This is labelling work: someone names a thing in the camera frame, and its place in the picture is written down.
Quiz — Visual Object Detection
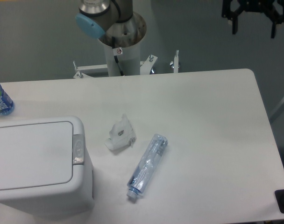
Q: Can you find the white trash can lid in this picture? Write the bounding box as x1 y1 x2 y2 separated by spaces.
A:
0 122 73 190

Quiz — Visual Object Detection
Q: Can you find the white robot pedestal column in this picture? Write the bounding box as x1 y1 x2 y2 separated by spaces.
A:
102 43 141 77

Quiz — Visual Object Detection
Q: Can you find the white plastic trash can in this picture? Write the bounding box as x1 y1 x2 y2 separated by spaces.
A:
0 116 94 216

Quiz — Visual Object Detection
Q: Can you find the crumpled white paper wrapper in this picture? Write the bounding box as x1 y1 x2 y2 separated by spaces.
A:
105 113 136 151

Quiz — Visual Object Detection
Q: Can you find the white pedestal base frame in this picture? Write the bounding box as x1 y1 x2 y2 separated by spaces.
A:
72 49 181 79

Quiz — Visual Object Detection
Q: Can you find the black cable on pedestal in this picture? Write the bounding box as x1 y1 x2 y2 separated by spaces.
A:
111 36 124 77

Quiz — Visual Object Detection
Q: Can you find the blue labelled water bottle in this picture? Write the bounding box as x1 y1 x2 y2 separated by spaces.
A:
0 84 14 116

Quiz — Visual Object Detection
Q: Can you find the grey lid push button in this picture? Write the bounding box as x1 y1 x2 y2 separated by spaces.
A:
72 134 85 165

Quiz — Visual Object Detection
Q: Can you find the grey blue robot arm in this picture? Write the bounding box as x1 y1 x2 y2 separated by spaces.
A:
75 0 284 48

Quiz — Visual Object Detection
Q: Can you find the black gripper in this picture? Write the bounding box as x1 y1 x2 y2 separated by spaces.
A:
221 0 284 39

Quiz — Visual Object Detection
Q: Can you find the crushed clear plastic bottle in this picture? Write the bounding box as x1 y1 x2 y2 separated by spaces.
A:
127 134 168 202

